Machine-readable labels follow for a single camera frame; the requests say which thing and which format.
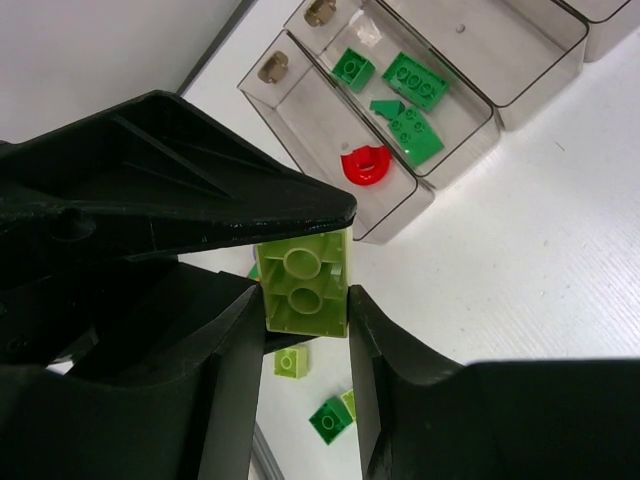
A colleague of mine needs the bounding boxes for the green square brick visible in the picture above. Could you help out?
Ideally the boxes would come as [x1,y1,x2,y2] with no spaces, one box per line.
[331,48,375,93]

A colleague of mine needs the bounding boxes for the small lime green brick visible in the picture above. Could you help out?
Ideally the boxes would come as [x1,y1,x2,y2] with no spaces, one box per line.
[274,345,309,379]

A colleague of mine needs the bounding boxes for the small green slope piece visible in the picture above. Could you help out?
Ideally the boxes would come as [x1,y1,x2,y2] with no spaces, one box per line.
[369,100,405,120]

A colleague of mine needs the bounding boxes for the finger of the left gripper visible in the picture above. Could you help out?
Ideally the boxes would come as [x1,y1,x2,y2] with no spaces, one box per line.
[1,90,357,288]

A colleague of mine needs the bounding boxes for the green L-shaped lego block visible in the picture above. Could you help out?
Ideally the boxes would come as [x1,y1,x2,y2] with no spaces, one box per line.
[388,107,444,168]

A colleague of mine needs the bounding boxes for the aluminium front rail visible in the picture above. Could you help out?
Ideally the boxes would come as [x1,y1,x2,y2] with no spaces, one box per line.
[249,424,285,480]

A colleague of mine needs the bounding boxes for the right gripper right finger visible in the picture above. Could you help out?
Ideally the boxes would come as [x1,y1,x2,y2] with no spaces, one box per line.
[348,285,639,479]

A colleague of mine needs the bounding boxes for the purple red flower lego stack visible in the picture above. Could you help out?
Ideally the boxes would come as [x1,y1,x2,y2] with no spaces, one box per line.
[248,264,260,281]

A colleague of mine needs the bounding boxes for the lime green 2x4 brick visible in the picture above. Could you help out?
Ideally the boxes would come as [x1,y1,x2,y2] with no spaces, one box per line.
[256,227,353,338]

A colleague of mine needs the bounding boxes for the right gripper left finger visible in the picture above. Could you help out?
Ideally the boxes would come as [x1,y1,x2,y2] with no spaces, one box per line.
[1,264,265,479]

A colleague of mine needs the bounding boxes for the small dark green brick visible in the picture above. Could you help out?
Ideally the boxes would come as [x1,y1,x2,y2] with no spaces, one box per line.
[309,396,354,445]

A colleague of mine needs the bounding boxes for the small red lego piece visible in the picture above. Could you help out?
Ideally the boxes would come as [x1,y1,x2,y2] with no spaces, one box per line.
[341,145,392,187]

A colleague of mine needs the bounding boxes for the clear compartment organizer tray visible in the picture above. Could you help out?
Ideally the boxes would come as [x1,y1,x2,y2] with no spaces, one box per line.
[239,1,639,244]

